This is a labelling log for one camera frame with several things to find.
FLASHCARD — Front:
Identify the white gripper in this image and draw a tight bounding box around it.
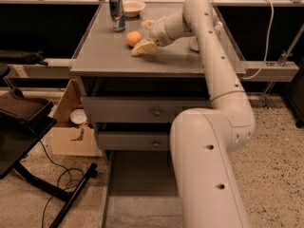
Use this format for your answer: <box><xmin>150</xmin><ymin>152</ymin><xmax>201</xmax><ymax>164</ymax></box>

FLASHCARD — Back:
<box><xmin>131</xmin><ymin>16</ymin><xmax>173</xmax><ymax>56</ymax></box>

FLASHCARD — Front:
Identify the orange fruit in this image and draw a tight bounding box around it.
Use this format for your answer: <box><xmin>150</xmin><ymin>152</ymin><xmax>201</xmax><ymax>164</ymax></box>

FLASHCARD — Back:
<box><xmin>126</xmin><ymin>31</ymin><xmax>143</xmax><ymax>47</ymax></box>

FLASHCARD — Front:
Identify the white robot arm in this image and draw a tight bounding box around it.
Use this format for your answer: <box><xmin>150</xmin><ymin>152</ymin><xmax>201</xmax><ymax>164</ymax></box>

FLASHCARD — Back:
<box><xmin>148</xmin><ymin>0</ymin><xmax>256</xmax><ymax>228</ymax></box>

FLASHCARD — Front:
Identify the white bowl on counter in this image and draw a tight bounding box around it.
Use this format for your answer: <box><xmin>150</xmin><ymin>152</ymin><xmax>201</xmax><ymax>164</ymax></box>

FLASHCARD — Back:
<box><xmin>123</xmin><ymin>0</ymin><xmax>145</xmax><ymax>18</ymax></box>

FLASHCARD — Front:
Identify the grey drawer cabinet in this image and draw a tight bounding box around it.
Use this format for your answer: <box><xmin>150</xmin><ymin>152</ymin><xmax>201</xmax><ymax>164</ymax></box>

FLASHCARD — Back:
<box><xmin>69</xmin><ymin>1</ymin><xmax>247</xmax><ymax>158</ymax></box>

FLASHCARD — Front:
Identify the grey top drawer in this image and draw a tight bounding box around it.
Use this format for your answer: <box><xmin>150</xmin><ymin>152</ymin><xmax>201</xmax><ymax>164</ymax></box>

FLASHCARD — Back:
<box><xmin>80</xmin><ymin>77</ymin><xmax>213</xmax><ymax>124</ymax></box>

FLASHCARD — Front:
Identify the grey drawer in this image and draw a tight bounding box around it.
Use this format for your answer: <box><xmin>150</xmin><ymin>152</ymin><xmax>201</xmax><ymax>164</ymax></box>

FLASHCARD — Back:
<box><xmin>103</xmin><ymin>151</ymin><xmax>183</xmax><ymax>228</ymax></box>
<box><xmin>96</xmin><ymin>123</ymin><xmax>171</xmax><ymax>151</ymax></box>
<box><xmin>80</xmin><ymin>77</ymin><xmax>213</xmax><ymax>124</ymax></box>

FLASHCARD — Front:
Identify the grey middle drawer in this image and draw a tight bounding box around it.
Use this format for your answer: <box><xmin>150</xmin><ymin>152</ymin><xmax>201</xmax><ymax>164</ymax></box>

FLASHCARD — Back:
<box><xmin>96</xmin><ymin>123</ymin><xmax>171</xmax><ymax>151</ymax></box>

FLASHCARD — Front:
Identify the grey bottom drawer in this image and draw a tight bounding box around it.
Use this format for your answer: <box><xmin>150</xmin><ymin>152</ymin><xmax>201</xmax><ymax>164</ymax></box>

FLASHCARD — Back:
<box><xmin>103</xmin><ymin>151</ymin><xmax>183</xmax><ymax>228</ymax></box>

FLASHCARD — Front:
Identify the blue silver drink can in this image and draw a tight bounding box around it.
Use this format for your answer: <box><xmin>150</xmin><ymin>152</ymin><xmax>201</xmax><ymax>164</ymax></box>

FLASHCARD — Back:
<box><xmin>109</xmin><ymin>0</ymin><xmax>125</xmax><ymax>32</ymax></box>

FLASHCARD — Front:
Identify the white plastic bottle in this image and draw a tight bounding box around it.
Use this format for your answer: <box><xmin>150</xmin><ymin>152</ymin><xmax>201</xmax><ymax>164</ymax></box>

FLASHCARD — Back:
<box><xmin>189</xmin><ymin>22</ymin><xmax>222</xmax><ymax>52</ymax></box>

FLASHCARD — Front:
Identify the cardboard box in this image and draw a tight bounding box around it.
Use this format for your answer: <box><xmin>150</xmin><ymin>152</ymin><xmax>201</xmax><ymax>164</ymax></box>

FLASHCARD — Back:
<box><xmin>50</xmin><ymin>80</ymin><xmax>103</xmax><ymax>157</ymax></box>

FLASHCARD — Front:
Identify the black stand with tray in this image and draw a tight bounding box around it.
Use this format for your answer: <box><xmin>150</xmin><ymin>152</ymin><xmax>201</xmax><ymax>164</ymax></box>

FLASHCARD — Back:
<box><xmin>0</xmin><ymin>63</ymin><xmax>97</xmax><ymax>228</ymax></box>

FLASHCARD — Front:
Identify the black object on rail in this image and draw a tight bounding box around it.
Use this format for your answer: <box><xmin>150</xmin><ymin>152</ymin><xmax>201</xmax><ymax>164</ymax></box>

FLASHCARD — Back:
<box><xmin>0</xmin><ymin>50</ymin><xmax>48</xmax><ymax>66</ymax></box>

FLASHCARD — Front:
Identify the white cable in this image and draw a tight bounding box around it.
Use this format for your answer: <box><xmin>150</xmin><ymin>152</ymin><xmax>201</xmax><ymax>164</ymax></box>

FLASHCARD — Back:
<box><xmin>241</xmin><ymin>0</ymin><xmax>276</xmax><ymax>81</ymax></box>

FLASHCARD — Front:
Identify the metal frame rail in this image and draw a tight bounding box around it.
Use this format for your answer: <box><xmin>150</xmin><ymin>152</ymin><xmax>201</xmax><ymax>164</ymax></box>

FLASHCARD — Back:
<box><xmin>7</xmin><ymin>58</ymin><xmax>74</xmax><ymax>79</ymax></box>

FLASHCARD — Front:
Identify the black floor cable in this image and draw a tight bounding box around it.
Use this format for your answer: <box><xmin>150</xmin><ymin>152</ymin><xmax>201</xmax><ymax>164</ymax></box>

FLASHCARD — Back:
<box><xmin>38</xmin><ymin>139</ymin><xmax>86</xmax><ymax>228</ymax></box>

